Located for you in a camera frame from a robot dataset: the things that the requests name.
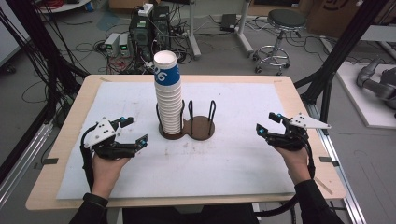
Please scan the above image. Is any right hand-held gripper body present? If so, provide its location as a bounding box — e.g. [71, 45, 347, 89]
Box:
[265, 113, 332, 152]

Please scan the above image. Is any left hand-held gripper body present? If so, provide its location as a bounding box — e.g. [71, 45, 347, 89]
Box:
[81, 117, 138, 161]

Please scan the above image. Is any stack of white paper cups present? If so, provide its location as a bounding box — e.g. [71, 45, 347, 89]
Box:
[154, 83, 184, 135]

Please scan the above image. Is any brown wire cup holder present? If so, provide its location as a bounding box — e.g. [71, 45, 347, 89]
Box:
[155, 100, 217, 141]

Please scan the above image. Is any blue printed paper cup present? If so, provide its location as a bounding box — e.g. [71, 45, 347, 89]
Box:
[153, 49, 182, 90]

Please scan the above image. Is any person's right hand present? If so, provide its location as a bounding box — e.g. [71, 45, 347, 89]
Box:
[274, 146, 312, 187]

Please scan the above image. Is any person's left hand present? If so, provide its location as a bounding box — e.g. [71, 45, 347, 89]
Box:
[92, 154, 132, 200]

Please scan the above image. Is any white table mat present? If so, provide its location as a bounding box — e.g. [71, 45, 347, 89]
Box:
[56, 81, 296, 200]

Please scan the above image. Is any white platform board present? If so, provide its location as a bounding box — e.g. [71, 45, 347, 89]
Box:
[335, 61, 396, 130]

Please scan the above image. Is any white power supply box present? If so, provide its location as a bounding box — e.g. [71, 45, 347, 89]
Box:
[119, 32, 132, 58]
[104, 32, 120, 58]

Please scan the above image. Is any black computer tower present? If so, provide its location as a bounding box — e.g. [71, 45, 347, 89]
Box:
[129, 4, 171, 63]

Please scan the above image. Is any white table leg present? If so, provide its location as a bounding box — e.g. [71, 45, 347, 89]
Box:
[235, 0, 255, 58]
[186, 0, 202, 61]

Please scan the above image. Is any black round stool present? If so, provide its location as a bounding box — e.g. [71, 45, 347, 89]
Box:
[252, 8, 307, 77]

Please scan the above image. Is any black box on floor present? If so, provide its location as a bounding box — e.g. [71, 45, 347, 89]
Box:
[219, 13, 237, 32]

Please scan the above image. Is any white power strip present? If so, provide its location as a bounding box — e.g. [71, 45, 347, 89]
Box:
[137, 3, 154, 17]

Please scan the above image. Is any brown cardboard box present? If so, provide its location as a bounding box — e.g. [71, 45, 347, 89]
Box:
[306, 0, 396, 39]

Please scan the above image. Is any white round table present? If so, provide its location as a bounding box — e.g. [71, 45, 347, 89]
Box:
[36, 0, 92, 14]

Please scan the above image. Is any right hand-held gripper cable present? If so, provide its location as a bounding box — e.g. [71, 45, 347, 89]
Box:
[255, 136, 316, 217]

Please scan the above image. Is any hand-held gripper cable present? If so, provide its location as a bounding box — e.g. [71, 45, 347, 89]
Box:
[79, 123, 95, 191]
[255, 136, 316, 217]

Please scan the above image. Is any left hand-held gripper cable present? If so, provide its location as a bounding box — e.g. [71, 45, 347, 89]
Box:
[79, 123, 95, 191]

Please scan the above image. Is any aluminium rail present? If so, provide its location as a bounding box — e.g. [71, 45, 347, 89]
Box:
[0, 121, 54, 207]
[306, 103, 368, 224]

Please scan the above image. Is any black frame stand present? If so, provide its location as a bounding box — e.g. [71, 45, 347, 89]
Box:
[293, 0, 390, 124]
[5, 0, 90, 125]

